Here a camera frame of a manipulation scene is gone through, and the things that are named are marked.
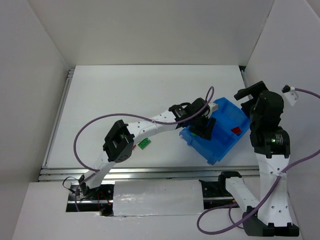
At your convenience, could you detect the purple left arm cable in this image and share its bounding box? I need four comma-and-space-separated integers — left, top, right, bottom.
72, 86, 215, 173

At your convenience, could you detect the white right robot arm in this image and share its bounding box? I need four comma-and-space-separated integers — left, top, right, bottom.
218, 81, 300, 237

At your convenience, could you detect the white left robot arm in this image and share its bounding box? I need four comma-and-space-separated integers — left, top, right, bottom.
78, 97, 218, 199

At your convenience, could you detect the red rounded lego brick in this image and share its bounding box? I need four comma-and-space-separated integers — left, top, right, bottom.
231, 126, 243, 136

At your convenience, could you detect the aluminium front rail frame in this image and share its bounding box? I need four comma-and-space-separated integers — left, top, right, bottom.
38, 166, 260, 182

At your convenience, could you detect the blue plastic divided bin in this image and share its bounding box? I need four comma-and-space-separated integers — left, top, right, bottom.
179, 97, 250, 165

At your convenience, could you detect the green 2x3 lego brick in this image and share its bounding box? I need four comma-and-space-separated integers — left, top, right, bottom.
138, 138, 151, 150

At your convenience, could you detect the white foil cover sheet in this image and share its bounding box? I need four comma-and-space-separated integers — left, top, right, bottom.
112, 180, 204, 217

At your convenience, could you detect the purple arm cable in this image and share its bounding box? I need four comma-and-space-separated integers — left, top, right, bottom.
196, 86, 320, 236
72, 86, 215, 173

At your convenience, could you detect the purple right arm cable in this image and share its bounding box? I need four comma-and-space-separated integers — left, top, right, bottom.
196, 86, 320, 236

